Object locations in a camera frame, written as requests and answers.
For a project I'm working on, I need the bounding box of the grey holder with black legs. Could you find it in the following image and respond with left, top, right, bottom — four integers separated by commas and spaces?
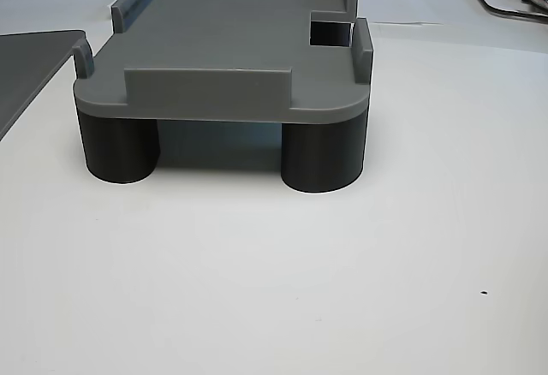
71, 0, 374, 195

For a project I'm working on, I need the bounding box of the flat grey rectangular plate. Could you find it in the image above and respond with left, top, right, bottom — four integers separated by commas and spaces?
0, 29, 86, 140

